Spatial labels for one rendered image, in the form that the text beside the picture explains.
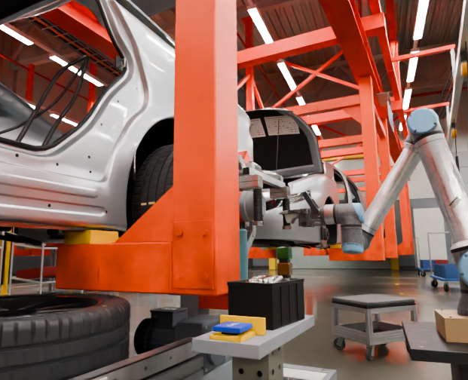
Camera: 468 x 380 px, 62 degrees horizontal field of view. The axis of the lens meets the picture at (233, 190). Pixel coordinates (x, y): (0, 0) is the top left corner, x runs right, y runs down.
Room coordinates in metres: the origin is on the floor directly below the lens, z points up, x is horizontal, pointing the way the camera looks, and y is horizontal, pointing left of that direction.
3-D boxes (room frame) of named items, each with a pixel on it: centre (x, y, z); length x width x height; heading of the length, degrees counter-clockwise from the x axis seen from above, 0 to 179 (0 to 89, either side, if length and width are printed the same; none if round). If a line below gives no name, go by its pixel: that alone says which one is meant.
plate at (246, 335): (0.94, 0.01, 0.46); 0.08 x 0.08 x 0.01; 63
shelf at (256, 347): (1.09, -0.07, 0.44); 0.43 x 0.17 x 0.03; 153
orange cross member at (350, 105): (5.61, -0.60, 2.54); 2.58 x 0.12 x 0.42; 63
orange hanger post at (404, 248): (10.57, -4.38, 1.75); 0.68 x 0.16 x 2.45; 63
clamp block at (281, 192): (1.85, -0.22, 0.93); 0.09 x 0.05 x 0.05; 63
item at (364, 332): (2.63, -0.90, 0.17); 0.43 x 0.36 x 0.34; 114
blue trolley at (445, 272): (6.51, -3.63, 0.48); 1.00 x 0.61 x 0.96; 164
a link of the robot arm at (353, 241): (1.71, -0.52, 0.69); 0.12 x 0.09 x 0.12; 151
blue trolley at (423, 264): (9.82, -5.08, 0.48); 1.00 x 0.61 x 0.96; 75
